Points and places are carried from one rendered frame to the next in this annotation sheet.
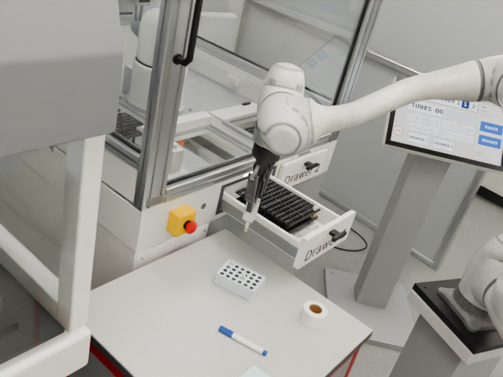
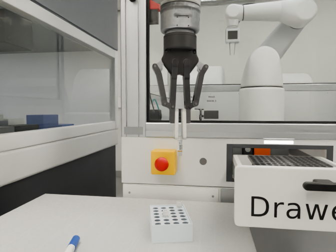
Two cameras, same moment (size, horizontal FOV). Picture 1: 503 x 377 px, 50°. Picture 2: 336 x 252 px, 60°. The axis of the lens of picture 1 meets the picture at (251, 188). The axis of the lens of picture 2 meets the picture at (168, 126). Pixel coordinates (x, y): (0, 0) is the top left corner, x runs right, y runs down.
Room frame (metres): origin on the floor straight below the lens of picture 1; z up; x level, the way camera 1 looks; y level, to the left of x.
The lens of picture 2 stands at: (0.99, -0.61, 1.03)
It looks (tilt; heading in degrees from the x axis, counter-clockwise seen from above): 3 degrees down; 66
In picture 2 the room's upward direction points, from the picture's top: straight up
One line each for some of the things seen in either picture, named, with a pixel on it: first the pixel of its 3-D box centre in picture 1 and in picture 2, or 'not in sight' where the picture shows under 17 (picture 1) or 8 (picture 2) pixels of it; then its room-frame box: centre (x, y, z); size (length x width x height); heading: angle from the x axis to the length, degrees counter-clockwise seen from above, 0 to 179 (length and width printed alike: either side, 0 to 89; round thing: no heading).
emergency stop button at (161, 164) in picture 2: (189, 227); (161, 163); (1.31, 0.15, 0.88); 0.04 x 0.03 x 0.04; 147
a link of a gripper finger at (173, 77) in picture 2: (256, 183); (173, 84); (1.27, -0.01, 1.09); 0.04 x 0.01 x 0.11; 71
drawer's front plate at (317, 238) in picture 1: (325, 238); (318, 198); (1.44, -0.26, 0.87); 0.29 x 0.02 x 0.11; 147
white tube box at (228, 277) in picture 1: (239, 280); (169, 221); (1.25, -0.03, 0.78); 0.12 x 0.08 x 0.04; 71
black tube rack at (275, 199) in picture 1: (276, 208); (289, 175); (1.55, -0.10, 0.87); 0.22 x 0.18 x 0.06; 57
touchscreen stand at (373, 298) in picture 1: (402, 230); not in sight; (2.26, -0.74, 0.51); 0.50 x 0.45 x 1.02; 3
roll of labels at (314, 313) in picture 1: (314, 314); not in sight; (1.18, -0.25, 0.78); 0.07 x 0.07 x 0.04
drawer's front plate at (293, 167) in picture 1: (302, 169); not in sight; (1.88, -0.17, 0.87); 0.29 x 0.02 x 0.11; 147
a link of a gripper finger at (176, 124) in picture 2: (249, 210); (175, 123); (1.28, -0.01, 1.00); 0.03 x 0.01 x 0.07; 71
